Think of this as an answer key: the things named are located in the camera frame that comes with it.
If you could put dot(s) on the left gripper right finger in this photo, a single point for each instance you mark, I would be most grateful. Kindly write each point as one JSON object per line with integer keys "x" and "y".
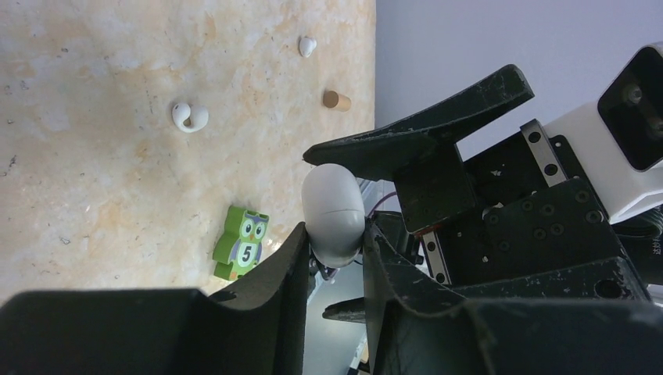
{"x": 592, "y": 319}

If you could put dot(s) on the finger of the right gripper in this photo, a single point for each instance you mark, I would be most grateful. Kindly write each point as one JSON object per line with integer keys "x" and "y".
{"x": 379, "y": 153}
{"x": 349, "y": 311}

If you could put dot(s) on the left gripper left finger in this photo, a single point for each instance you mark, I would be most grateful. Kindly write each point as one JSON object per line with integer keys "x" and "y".
{"x": 255, "y": 325}

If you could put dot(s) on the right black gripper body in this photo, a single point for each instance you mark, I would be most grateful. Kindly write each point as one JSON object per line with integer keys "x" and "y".
{"x": 538, "y": 229}

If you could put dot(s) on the white earbud charging case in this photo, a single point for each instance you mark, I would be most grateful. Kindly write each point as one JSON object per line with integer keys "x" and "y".
{"x": 334, "y": 214}

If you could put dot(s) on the white earbud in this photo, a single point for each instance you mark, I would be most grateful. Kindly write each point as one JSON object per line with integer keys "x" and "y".
{"x": 307, "y": 46}
{"x": 189, "y": 118}

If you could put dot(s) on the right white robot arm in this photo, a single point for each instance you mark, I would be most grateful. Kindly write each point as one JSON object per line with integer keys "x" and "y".
{"x": 617, "y": 140}

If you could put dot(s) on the wooden cylinder block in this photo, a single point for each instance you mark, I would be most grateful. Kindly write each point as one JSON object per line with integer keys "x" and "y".
{"x": 334, "y": 100}

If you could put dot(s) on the green owl number block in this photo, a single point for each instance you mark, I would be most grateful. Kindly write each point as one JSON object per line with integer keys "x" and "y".
{"x": 239, "y": 248}

